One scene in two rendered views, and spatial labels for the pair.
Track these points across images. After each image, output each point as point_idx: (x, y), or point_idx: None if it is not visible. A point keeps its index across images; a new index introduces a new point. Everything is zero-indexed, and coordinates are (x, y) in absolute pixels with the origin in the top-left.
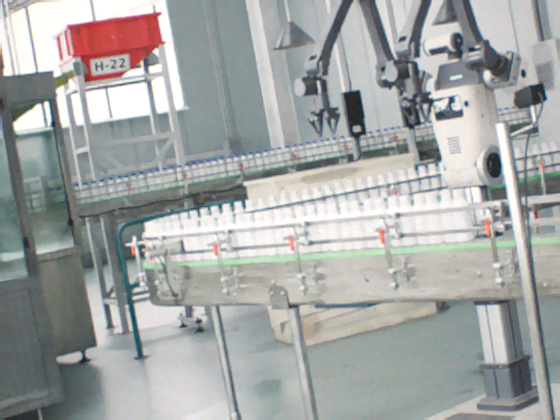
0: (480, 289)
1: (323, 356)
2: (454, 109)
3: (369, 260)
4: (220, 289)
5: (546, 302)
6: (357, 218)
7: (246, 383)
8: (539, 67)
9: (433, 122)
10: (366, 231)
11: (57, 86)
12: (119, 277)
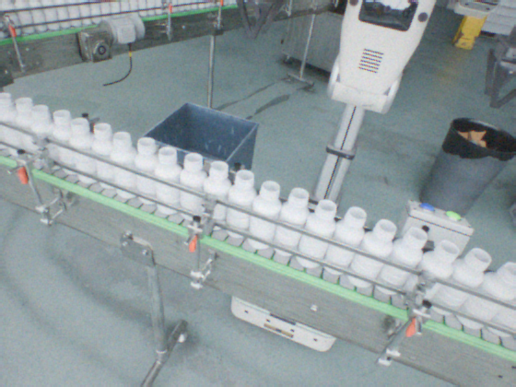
0: None
1: (75, 71)
2: (398, 17)
3: (332, 298)
4: (31, 197)
5: (199, 47)
6: (334, 242)
7: (24, 96)
8: None
9: (351, 19)
10: (337, 257)
11: None
12: None
